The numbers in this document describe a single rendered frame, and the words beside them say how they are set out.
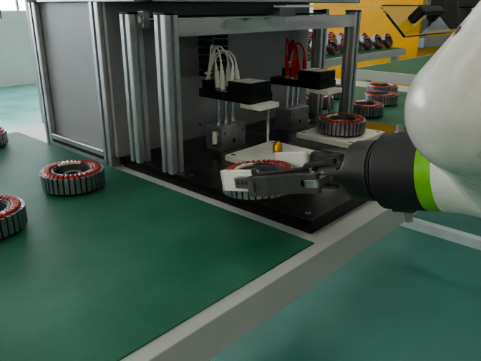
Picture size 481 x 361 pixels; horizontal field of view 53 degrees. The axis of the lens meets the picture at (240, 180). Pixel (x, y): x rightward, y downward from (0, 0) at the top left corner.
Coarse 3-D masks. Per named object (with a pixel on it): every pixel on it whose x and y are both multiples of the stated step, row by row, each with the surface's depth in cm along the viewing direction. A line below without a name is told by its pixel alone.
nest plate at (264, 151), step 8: (264, 144) 104; (272, 144) 104; (288, 144) 104; (240, 152) 99; (248, 152) 99; (256, 152) 99; (264, 152) 99; (272, 152) 99; (232, 160) 96; (240, 160) 94; (248, 160) 93
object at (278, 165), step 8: (256, 160) 77; (264, 160) 77; (272, 160) 76; (232, 168) 73; (240, 168) 75; (248, 168) 76; (256, 168) 76; (264, 168) 76; (272, 168) 75; (280, 168) 73; (224, 192) 72; (232, 192) 70; (240, 192) 69; (248, 200) 69; (264, 200) 69
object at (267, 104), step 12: (228, 84) 97; (240, 84) 95; (252, 84) 94; (264, 84) 96; (204, 96) 103; (216, 96) 100; (228, 96) 98; (240, 96) 96; (252, 96) 94; (264, 96) 97; (216, 108) 102; (252, 108) 95; (264, 108) 95; (216, 120) 103
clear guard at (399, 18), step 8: (384, 8) 95; (392, 8) 97; (400, 8) 99; (408, 8) 102; (416, 8) 105; (392, 16) 95; (400, 16) 97; (424, 16) 105; (400, 24) 95; (408, 24) 97; (416, 24) 99; (424, 24) 102; (432, 24) 105; (440, 24) 108; (400, 32) 93; (408, 32) 95; (416, 32) 97; (424, 32) 100; (432, 32) 102; (440, 32) 105; (448, 32) 109
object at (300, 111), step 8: (280, 112) 120; (288, 112) 119; (296, 112) 120; (304, 112) 122; (280, 120) 121; (288, 120) 119; (296, 120) 121; (304, 120) 123; (280, 128) 122; (288, 128) 120; (296, 128) 121
